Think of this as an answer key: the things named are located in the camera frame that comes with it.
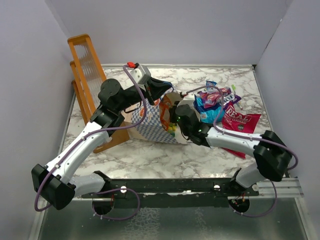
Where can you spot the orange wooden rack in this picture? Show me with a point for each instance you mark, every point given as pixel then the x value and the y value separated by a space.
pixel 88 74

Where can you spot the blue checkered paper bag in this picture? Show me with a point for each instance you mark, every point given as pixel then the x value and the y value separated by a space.
pixel 151 129

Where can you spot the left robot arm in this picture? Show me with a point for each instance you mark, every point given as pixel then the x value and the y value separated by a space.
pixel 55 181

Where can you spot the green fruit candy bag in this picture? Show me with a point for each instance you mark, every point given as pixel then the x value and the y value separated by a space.
pixel 171 128

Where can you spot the small blue candy packet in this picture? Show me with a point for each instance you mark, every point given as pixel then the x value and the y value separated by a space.
pixel 210 85

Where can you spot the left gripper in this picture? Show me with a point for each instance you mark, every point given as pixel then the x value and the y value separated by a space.
pixel 154 88

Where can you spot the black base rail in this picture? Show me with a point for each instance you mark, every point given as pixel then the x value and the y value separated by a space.
pixel 127 193

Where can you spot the blue cookie snack pack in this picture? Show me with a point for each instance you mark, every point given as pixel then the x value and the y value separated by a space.
pixel 207 115

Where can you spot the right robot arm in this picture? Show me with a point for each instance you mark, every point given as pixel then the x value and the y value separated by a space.
pixel 271 155

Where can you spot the red chips bag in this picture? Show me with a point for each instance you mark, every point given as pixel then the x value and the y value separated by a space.
pixel 238 122

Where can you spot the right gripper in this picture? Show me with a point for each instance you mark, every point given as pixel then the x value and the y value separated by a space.
pixel 172 111

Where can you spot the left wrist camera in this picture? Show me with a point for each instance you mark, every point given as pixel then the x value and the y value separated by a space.
pixel 139 73

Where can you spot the purple berries candy bag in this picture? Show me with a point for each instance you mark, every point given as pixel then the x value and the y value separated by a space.
pixel 209 97

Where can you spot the orange candy bag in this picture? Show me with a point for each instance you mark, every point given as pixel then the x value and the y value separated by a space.
pixel 164 110

